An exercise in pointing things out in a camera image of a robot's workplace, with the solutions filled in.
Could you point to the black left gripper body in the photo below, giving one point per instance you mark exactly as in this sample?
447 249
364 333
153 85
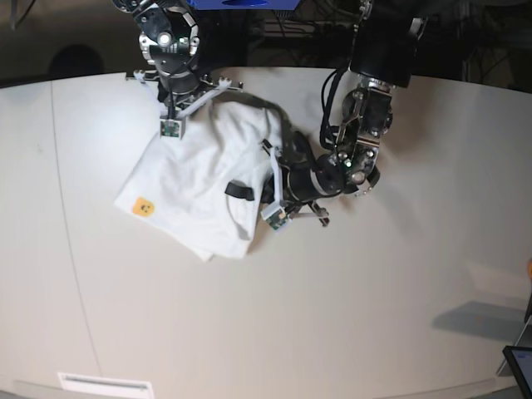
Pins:
301 184

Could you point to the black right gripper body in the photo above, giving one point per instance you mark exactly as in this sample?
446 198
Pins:
176 78

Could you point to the white printed T-shirt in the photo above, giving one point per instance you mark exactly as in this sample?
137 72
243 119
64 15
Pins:
204 190

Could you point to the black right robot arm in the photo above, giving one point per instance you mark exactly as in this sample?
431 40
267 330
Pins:
169 41

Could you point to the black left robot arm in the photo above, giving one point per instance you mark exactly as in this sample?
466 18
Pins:
357 107

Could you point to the laptop with dark screen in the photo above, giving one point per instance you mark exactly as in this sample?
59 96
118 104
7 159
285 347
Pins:
517 358

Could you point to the white paper label strip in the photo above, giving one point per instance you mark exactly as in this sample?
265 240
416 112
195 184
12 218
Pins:
107 387

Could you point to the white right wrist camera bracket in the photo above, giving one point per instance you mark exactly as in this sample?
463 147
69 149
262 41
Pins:
176 108

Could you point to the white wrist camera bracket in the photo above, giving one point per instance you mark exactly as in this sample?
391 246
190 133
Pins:
280 206
176 108

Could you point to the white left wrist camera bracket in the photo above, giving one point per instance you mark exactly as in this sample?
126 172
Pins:
280 206

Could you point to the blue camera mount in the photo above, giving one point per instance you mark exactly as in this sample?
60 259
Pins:
204 5

